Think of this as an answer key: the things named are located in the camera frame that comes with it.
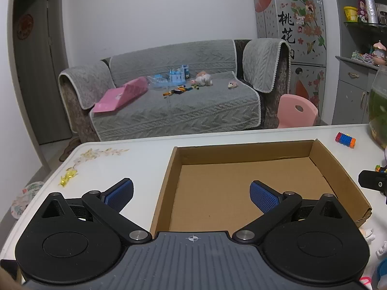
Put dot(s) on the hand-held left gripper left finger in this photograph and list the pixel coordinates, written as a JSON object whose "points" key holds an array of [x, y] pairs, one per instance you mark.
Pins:
{"points": [[121, 194]]}

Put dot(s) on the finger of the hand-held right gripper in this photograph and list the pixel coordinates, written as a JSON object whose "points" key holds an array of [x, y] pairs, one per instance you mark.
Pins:
{"points": [[373, 181]]}

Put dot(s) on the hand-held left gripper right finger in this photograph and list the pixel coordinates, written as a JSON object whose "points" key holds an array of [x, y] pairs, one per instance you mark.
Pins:
{"points": [[264, 200]]}

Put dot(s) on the brown cardboard box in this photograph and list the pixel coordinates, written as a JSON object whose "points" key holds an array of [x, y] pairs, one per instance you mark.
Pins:
{"points": [[226, 187]]}

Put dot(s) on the white desk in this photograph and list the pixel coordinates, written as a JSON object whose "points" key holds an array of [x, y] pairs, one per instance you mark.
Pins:
{"points": [[121, 163]]}

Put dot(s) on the colourful building block toy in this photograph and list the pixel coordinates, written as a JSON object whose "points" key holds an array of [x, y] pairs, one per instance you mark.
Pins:
{"points": [[345, 140]]}

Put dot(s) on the small white figurine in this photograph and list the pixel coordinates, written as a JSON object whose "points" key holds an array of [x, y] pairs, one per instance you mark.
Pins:
{"points": [[368, 234], [382, 250]]}

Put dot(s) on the brown floor mat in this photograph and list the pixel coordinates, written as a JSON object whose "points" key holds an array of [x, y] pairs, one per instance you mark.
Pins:
{"points": [[70, 149]]}

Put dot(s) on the glass fish bowl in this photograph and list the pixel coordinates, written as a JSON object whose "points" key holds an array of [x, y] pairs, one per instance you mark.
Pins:
{"points": [[379, 108]]}

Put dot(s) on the grey cabinet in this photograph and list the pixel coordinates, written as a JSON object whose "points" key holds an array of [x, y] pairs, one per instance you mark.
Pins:
{"points": [[347, 96]]}

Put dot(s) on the grey sofa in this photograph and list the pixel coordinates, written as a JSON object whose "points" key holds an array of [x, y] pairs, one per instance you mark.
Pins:
{"points": [[272, 108]]}

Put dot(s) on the pink plastic chair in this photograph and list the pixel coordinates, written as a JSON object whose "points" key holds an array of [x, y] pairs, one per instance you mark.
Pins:
{"points": [[290, 111]]}

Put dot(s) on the round floral cushion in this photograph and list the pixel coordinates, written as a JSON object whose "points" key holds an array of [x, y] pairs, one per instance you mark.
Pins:
{"points": [[25, 199]]}

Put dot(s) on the pink cushion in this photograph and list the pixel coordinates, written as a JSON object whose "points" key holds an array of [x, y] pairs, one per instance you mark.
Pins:
{"points": [[121, 95]]}

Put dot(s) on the grey quilted sofa cover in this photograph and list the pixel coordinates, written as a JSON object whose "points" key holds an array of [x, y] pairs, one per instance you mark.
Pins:
{"points": [[181, 114]]}

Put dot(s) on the grey quilted armrest cover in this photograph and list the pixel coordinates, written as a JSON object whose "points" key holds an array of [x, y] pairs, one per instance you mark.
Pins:
{"points": [[87, 84], [266, 63]]}

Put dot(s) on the clear plastic bag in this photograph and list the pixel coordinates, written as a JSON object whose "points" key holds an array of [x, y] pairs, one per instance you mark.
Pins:
{"points": [[158, 81]]}

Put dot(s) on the orange and black toy blocks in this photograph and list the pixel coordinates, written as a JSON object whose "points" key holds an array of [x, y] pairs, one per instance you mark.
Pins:
{"points": [[180, 90]]}

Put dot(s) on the small pink plush toy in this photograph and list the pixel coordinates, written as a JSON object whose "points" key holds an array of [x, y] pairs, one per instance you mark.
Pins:
{"points": [[232, 84]]}

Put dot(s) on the pink hat figurine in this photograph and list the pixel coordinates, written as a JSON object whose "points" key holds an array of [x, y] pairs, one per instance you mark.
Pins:
{"points": [[379, 53]]}

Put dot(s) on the blue toy castle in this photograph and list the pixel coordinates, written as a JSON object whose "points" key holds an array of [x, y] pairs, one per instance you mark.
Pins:
{"points": [[177, 77]]}

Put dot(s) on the white plush toy with pink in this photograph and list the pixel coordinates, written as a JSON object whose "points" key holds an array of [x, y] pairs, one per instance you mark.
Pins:
{"points": [[202, 80]]}

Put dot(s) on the grey door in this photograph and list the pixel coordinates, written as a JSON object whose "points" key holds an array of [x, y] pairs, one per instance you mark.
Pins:
{"points": [[36, 81]]}

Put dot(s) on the flower decorated refrigerator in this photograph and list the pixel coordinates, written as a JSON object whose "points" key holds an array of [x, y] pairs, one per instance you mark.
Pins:
{"points": [[290, 36]]}

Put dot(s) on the yellow cup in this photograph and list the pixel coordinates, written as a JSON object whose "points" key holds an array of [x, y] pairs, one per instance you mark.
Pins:
{"points": [[350, 14]]}

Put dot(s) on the silver can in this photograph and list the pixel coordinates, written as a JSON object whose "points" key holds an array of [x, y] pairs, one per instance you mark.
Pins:
{"points": [[371, 10]]}

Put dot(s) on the red door ornament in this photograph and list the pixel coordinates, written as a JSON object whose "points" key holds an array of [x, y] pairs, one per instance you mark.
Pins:
{"points": [[25, 26]]}

